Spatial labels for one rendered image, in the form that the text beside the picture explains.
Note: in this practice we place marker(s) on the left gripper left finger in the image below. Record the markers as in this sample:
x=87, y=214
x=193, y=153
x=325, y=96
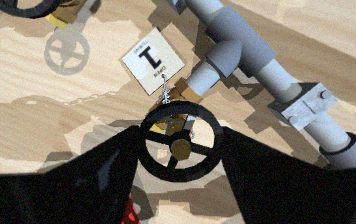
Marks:
x=96, y=190

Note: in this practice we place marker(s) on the red rectangular block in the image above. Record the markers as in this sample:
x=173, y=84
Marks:
x=130, y=216

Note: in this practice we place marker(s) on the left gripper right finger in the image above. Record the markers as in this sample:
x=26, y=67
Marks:
x=272, y=187

